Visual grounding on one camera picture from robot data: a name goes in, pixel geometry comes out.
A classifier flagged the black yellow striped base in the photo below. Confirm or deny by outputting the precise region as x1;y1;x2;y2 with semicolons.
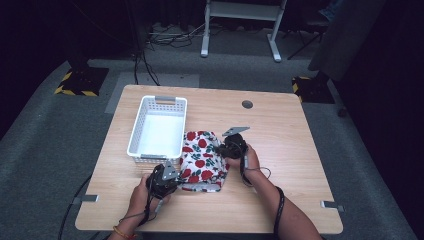
54;67;110;98
291;76;336;105

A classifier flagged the white plastic basket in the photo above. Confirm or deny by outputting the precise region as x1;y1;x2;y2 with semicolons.
126;95;188;165

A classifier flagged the bundle of floor cables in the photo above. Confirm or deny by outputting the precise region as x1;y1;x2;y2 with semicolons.
146;22;208;49

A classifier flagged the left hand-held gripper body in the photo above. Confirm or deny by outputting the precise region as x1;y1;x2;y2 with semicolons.
146;160;179;200

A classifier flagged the person's right hand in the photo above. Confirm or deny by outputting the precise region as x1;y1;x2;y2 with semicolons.
226;143;261;178

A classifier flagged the white red floral garment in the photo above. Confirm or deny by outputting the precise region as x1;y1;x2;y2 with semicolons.
178;130;231;193

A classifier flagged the right hand-held gripper cable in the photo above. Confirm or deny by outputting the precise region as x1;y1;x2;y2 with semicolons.
239;146;286;240

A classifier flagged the hand-held gripper cable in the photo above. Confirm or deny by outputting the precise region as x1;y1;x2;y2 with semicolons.
239;146;286;240
118;176;168;228

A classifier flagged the left hand-held gripper cable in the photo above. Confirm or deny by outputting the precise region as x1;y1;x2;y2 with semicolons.
118;176;168;228

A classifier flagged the person's left hand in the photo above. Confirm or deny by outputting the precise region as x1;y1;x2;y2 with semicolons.
128;175;171;218

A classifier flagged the black floor cable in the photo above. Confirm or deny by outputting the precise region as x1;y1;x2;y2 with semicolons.
132;49;161;87

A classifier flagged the white metal stand frame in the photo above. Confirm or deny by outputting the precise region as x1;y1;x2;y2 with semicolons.
199;0;288;63

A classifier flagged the grey metal table bracket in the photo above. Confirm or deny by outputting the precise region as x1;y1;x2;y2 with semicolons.
72;194;100;205
320;200;345;213

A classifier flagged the grey curtain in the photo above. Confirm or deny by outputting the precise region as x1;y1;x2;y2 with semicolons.
308;0;389;82

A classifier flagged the blue cloth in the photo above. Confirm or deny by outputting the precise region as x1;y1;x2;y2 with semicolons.
318;0;346;22

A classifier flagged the orange bead bracelet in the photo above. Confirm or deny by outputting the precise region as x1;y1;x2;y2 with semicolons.
112;225;138;240

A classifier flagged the dark chair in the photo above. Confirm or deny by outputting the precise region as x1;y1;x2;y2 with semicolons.
287;13;329;61

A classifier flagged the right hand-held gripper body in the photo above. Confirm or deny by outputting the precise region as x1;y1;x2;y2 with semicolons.
221;126;251;159

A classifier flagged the black cable under table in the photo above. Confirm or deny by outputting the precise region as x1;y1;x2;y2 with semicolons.
58;174;101;240

